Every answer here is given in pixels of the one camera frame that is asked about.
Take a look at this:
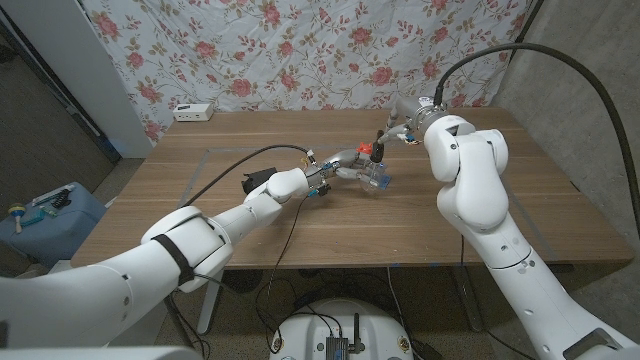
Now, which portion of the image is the blue storage case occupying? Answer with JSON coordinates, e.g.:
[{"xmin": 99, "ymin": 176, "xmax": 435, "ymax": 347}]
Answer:
[{"xmin": 0, "ymin": 181, "xmax": 108, "ymax": 268}]

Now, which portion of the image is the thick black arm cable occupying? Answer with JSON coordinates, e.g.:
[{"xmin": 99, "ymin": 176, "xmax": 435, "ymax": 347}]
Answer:
[
  {"xmin": 182, "ymin": 144, "xmax": 311, "ymax": 207},
  {"xmin": 432, "ymin": 42, "xmax": 640, "ymax": 236}
]

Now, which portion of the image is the black clip tool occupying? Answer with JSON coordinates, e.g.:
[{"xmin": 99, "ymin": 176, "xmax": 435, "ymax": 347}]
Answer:
[{"xmin": 51, "ymin": 188, "xmax": 72, "ymax": 210}]

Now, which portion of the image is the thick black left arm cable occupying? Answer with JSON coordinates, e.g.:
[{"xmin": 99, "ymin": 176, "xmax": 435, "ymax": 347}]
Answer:
[{"xmin": 182, "ymin": 144, "xmax": 311, "ymax": 207}]

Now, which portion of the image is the yellow blue toy maraca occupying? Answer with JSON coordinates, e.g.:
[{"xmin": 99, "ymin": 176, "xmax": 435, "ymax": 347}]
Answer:
[{"xmin": 6, "ymin": 202, "xmax": 27, "ymax": 235}]

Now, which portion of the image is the black backdrop stand pole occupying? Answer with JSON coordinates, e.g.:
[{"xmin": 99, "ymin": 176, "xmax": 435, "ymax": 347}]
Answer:
[{"xmin": 512, "ymin": 0, "xmax": 545, "ymax": 51}]

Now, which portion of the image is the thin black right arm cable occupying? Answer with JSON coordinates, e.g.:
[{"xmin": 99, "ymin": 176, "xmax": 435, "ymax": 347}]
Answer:
[{"xmin": 458, "ymin": 234, "xmax": 539, "ymax": 360}]

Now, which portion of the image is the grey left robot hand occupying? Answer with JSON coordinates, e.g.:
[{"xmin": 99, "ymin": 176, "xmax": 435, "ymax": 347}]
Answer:
[{"xmin": 302, "ymin": 148, "xmax": 389, "ymax": 192}]

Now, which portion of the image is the teal hand tool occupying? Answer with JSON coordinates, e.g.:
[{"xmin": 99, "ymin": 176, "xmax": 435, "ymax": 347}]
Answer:
[{"xmin": 20, "ymin": 207, "xmax": 59, "ymax": 229}]

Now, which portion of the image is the black round fan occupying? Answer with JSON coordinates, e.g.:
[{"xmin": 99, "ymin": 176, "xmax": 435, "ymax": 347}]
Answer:
[{"xmin": 222, "ymin": 268, "xmax": 264, "ymax": 295}]

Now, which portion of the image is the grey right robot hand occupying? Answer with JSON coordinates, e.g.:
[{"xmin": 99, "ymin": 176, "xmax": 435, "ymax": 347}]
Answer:
[{"xmin": 377, "ymin": 95, "xmax": 446, "ymax": 146}]

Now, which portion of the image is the white table leg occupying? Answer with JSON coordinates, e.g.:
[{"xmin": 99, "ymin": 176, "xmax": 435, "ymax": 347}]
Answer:
[{"xmin": 196, "ymin": 269, "xmax": 225, "ymax": 336}]

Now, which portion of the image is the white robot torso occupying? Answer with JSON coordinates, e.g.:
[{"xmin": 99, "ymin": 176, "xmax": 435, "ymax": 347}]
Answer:
[{"xmin": 268, "ymin": 298, "xmax": 415, "ymax": 360}]

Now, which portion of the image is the black card holder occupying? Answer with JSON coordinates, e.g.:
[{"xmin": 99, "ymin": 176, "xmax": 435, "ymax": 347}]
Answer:
[{"xmin": 242, "ymin": 167, "xmax": 279, "ymax": 195}]

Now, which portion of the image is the grey tape outline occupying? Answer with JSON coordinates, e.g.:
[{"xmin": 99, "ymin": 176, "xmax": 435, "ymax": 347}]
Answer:
[{"xmin": 179, "ymin": 141, "xmax": 559, "ymax": 262}]

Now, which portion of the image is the clear spray bottle black cap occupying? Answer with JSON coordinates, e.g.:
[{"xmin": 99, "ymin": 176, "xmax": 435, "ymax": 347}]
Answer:
[{"xmin": 358, "ymin": 129, "xmax": 390, "ymax": 194}]

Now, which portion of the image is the white flat tool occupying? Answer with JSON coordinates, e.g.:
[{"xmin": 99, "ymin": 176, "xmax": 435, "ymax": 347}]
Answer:
[{"xmin": 31, "ymin": 183, "xmax": 76, "ymax": 207}]

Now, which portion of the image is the floral backdrop cloth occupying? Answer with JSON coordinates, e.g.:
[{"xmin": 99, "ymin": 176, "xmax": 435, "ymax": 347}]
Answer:
[{"xmin": 79, "ymin": 0, "xmax": 534, "ymax": 144}]

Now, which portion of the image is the grey table leg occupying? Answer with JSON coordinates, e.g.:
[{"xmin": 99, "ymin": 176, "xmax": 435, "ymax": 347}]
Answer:
[{"xmin": 449, "ymin": 264, "xmax": 485, "ymax": 334}]

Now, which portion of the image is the white power strip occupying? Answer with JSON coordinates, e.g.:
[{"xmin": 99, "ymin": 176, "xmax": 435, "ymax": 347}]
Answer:
[{"xmin": 172, "ymin": 102, "xmax": 215, "ymax": 123}]

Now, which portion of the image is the white wall panel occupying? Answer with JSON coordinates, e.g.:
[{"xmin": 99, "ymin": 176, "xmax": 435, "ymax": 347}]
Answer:
[{"xmin": 0, "ymin": 0, "xmax": 154, "ymax": 159}]

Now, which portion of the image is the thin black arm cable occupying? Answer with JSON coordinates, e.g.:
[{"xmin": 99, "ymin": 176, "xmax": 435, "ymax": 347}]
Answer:
[
  {"xmin": 458, "ymin": 234, "xmax": 539, "ymax": 360},
  {"xmin": 254, "ymin": 194, "xmax": 309, "ymax": 354}
]

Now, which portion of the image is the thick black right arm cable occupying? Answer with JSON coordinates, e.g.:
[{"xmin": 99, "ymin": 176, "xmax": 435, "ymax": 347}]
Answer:
[{"xmin": 432, "ymin": 42, "xmax": 640, "ymax": 236}]

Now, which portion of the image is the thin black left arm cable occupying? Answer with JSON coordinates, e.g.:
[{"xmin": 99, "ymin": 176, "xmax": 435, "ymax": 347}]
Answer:
[{"xmin": 254, "ymin": 194, "xmax": 309, "ymax": 354}]

